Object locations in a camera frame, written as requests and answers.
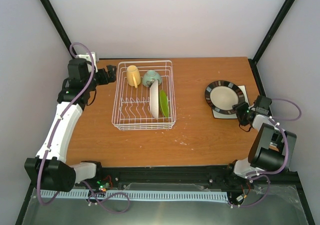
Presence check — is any brown rimmed patterned plate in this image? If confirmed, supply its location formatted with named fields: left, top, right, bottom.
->
left=150, top=79, right=159, bottom=120

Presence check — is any yellow ceramic mug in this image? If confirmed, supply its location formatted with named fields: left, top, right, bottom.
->
left=126, top=65, right=141, bottom=89

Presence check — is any pale green ceramic bowl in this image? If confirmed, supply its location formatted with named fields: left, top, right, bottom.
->
left=142, top=70, right=162, bottom=88

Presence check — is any black right corner post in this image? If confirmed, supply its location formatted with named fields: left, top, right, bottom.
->
left=251, top=0, right=305, bottom=63

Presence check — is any black aluminium frame rail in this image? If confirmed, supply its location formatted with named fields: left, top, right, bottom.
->
left=32, top=164, right=301, bottom=193

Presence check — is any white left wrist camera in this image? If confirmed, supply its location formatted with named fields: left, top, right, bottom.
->
left=75, top=51, right=99, bottom=62

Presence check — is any lime green plate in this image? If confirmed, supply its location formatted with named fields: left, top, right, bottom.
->
left=159, top=89, right=170, bottom=118

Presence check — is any light blue cable duct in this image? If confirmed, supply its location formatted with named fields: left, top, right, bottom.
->
left=39, top=187, right=229, bottom=203

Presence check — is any black corner post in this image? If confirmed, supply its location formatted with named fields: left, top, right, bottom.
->
left=39, top=0, right=77, bottom=58
left=251, top=0, right=305, bottom=63

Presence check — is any white square plate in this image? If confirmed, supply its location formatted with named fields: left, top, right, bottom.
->
left=212, top=85, right=249, bottom=119

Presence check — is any black rimmed cream plate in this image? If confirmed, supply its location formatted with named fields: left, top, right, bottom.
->
left=204, top=80, right=246, bottom=115

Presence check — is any white wire dish rack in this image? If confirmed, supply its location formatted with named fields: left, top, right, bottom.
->
left=111, top=60, right=176, bottom=131

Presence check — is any black left corner post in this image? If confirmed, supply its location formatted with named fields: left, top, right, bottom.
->
left=39, top=0, right=77, bottom=58

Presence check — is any small electronics board with leds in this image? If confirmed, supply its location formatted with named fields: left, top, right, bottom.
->
left=97, top=175, right=113, bottom=192

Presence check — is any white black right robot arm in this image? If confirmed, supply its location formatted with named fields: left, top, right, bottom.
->
left=227, top=95, right=302, bottom=180

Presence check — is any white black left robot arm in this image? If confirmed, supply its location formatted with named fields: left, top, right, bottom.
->
left=24, top=58, right=117, bottom=192

